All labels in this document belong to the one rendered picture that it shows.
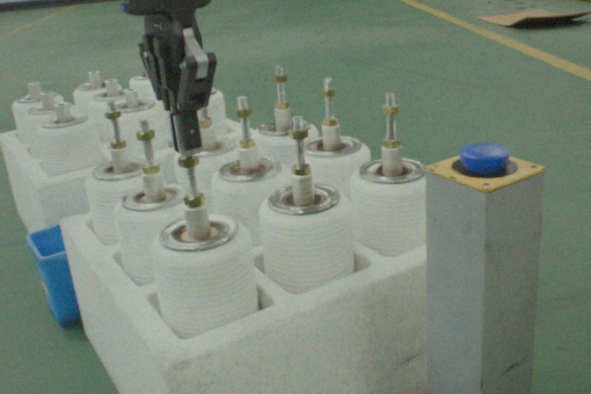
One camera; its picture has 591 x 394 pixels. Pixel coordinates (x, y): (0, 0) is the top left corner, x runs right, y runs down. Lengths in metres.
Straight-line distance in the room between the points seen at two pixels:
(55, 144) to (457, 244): 0.71
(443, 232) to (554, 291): 0.46
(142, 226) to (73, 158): 0.42
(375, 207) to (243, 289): 0.18
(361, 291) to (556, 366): 0.30
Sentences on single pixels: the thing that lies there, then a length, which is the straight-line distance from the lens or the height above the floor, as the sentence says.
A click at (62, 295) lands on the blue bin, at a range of 0.99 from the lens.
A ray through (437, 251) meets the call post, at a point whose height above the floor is 0.24.
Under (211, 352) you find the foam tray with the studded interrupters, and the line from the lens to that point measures 0.58.
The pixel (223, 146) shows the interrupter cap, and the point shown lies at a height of 0.25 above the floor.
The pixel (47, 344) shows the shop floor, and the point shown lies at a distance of 0.99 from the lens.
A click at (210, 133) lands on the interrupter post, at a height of 0.27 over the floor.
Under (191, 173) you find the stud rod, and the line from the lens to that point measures 0.59.
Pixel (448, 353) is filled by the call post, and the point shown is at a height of 0.14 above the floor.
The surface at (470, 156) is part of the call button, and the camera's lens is 0.54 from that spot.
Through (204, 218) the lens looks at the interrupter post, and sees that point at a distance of 0.60.
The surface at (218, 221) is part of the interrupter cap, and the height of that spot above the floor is 0.25.
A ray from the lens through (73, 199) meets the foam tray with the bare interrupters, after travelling 1.07.
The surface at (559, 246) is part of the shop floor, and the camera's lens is 1.13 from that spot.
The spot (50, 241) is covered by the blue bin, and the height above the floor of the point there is 0.10.
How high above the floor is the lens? 0.51
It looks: 20 degrees down
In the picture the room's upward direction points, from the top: 5 degrees counter-clockwise
